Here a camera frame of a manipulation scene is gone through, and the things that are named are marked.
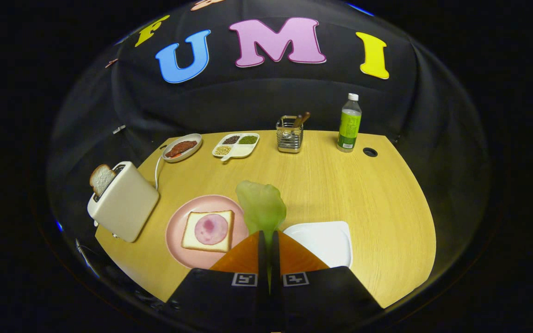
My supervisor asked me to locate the white toaster cable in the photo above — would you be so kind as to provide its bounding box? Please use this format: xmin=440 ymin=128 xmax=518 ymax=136
xmin=154 ymin=154 xmax=165 ymax=190

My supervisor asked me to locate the white toaster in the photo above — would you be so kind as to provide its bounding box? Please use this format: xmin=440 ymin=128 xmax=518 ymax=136
xmin=87 ymin=161 xmax=160 ymax=243

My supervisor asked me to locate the brown steak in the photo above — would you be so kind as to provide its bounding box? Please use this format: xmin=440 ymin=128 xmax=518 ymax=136
xmin=165 ymin=141 xmax=198 ymax=158

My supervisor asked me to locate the green label bottle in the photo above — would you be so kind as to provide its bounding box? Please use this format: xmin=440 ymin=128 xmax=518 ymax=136
xmin=337 ymin=93 xmax=362 ymax=153

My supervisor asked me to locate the white divided dish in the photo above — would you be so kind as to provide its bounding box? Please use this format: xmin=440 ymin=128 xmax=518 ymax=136
xmin=212 ymin=133 xmax=260 ymax=162

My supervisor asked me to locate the black backdrop cloth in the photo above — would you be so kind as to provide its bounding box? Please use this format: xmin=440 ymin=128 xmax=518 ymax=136
xmin=47 ymin=0 xmax=491 ymax=278

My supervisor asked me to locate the white plate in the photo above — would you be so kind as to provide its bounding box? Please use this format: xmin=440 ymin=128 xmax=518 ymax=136
xmin=283 ymin=221 xmax=353 ymax=269

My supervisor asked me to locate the brown crust bread slice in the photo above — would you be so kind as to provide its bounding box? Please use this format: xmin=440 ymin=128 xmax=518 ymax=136
xmin=89 ymin=164 xmax=117 ymax=198

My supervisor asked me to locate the pink plate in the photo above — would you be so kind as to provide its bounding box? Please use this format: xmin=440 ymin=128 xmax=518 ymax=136
xmin=165 ymin=195 xmax=250 ymax=270

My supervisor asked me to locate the pink ham slice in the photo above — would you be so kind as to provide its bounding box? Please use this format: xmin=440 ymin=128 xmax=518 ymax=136
xmin=194 ymin=214 xmax=229 ymax=246

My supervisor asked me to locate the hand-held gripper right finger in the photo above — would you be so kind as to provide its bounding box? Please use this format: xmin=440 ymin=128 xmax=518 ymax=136
xmin=270 ymin=230 xmax=384 ymax=330

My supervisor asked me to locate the green lettuce leaf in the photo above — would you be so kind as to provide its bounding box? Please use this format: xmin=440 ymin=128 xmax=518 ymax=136
xmin=235 ymin=180 xmax=287 ymax=294

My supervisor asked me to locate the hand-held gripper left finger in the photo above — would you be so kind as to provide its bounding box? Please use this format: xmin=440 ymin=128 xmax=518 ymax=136
xmin=165 ymin=230 xmax=270 ymax=325

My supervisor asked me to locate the small beige plate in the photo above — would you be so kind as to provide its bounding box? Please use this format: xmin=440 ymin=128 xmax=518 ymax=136
xmin=162 ymin=133 xmax=203 ymax=163

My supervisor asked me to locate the metal wire utensil basket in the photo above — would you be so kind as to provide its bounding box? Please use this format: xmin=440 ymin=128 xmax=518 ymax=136
xmin=276 ymin=116 xmax=304 ymax=154

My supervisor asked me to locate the square toast slice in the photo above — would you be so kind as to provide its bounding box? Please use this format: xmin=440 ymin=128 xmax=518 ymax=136
xmin=181 ymin=210 xmax=235 ymax=253

